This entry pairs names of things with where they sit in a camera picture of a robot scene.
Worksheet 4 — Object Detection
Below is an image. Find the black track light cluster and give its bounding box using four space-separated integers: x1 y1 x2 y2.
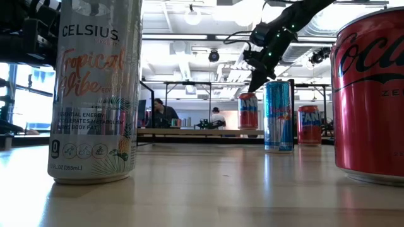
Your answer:
308 47 331 66

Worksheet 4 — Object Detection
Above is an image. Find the white Celsius Tropical Vibe can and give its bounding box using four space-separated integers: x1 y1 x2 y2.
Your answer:
47 0 143 185

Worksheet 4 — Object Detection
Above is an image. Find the blue Red Bull can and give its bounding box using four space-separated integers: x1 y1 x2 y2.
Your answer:
263 80 295 154

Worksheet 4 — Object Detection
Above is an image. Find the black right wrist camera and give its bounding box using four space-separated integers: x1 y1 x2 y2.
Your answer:
250 21 271 47

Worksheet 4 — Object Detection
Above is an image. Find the orange Fanta can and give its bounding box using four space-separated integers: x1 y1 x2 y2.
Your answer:
237 92 259 131
296 105 322 146

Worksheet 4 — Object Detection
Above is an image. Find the red Coca-Cola Zero can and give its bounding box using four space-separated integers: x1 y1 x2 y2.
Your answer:
330 6 404 187

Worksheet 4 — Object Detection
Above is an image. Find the white ring ceiling lamp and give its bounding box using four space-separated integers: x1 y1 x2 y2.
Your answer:
184 3 202 26

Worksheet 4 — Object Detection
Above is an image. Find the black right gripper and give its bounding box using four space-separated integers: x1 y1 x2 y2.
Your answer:
243 37 290 93

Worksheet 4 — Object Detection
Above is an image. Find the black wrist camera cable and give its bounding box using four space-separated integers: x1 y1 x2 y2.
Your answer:
222 30 253 53

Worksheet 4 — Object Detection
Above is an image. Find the black overhead bar with lights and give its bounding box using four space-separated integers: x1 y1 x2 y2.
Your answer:
141 33 338 44

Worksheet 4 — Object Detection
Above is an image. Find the black table edge rail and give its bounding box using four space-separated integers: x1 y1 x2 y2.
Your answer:
0 134 335 146

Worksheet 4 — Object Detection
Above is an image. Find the person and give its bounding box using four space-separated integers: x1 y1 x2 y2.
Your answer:
151 98 180 129
210 107 227 130

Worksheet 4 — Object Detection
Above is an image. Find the black wire rack tray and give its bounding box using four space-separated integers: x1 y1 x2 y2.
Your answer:
136 78 296 149

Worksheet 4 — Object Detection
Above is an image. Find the black background table frame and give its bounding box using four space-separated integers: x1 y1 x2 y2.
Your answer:
163 81 213 129
295 83 329 136

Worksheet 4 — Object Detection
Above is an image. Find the dark computer monitor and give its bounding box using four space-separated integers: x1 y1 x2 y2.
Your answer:
138 99 148 127

